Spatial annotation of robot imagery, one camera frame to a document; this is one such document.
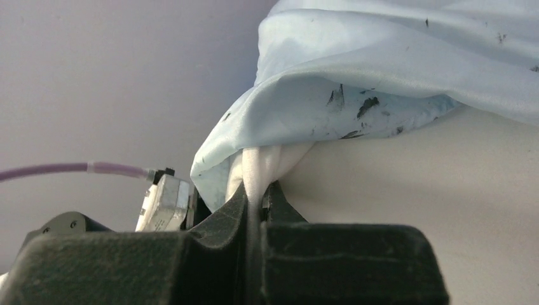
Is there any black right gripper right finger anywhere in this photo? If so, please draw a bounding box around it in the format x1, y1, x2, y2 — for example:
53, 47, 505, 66
260, 182, 450, 304

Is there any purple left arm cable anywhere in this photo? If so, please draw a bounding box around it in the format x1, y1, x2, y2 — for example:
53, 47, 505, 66
0, 161, 156, 184

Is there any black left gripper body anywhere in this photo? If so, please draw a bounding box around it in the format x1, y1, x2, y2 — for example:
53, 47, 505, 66
18, 189, 211, 253

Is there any white pillow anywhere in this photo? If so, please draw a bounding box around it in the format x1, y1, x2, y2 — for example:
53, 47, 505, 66
226, 106, 538, 304

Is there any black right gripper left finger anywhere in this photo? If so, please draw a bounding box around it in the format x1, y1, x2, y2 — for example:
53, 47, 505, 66
1, 186, 247, 304

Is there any light blue pillowcase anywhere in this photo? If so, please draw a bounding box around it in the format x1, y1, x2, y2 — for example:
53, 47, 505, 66
191, 1, 538, 211

